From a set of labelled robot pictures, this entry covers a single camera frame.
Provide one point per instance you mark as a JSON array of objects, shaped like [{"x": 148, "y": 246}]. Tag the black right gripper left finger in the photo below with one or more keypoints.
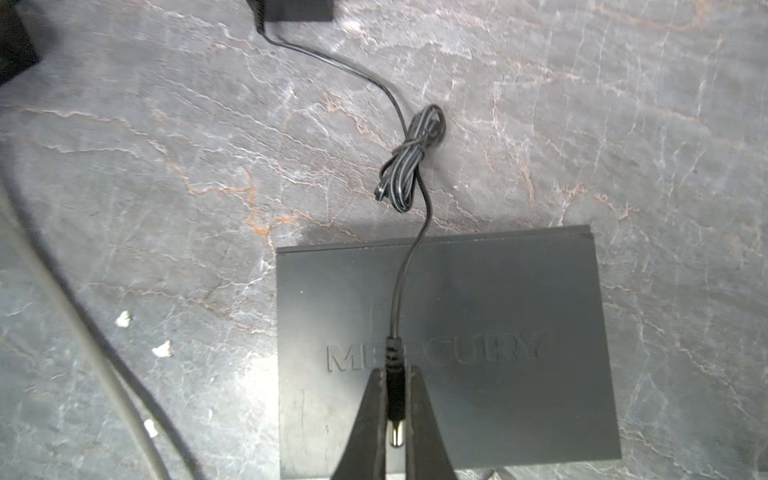
[{"x": 364, "y": 456}]

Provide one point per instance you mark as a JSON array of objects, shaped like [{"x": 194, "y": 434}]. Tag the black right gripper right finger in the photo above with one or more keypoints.
[{"x": 426, "y": 456}]

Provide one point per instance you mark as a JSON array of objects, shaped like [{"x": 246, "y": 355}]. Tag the grey network switch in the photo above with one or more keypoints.
[{"x": 507, "y": 328}]

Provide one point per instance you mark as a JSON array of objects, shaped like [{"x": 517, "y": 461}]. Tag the black ribbed network switch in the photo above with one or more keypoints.
[{"x": 17, "y": 50}]

